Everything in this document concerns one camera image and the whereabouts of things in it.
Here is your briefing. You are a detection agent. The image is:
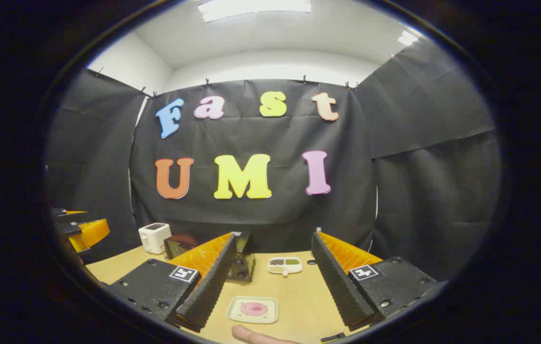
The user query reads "white square plate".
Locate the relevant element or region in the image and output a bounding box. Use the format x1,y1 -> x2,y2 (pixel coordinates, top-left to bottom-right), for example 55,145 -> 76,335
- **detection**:
225,296 -> 279,324

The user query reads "white toaster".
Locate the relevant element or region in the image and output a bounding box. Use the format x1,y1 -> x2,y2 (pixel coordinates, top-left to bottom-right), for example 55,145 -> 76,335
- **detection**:
138,223 -> 172,255

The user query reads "black electric oven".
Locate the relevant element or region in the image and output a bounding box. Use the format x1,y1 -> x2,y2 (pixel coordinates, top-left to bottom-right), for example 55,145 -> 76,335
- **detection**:
164,231 -> 256,283

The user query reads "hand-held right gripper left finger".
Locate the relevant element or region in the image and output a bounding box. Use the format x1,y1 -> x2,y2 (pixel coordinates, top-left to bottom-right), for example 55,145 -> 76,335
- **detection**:
106,232 -> 238,333

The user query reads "white divided grain dish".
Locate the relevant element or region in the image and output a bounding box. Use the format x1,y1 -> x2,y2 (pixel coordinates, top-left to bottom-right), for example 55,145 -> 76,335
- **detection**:
267,257 -> 303,277

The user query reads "black backdrop cloth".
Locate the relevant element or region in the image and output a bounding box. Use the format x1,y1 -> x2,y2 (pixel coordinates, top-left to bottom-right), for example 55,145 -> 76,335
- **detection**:
45,39 -> 502,282

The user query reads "pink ham slice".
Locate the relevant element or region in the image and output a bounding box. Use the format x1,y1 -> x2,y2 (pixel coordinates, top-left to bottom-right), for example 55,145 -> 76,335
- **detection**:
240,301 -> 269,317

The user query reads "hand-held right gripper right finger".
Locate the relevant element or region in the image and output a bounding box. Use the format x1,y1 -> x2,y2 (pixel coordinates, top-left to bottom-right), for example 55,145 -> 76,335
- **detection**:
311,228 -> 444,333

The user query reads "ceiling light panel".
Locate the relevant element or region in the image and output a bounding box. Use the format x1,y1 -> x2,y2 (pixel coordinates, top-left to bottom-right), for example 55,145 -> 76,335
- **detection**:
397,30 -> 420,47

